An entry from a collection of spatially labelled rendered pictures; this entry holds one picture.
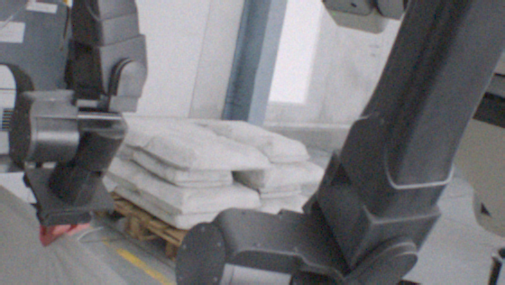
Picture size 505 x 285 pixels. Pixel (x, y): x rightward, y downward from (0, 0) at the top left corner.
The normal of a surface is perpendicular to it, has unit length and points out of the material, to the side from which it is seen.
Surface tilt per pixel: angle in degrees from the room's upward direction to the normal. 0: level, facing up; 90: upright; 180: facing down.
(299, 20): 90
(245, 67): 90
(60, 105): 91
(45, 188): 28
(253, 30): 90
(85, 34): 109
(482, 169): 130
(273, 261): 119
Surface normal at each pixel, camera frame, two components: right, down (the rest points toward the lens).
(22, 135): -0.70, -0.02
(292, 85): 0.69, 0.26
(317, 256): 0.56, -0.69
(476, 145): -0.65, 0.62
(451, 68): 0.25, 0.68
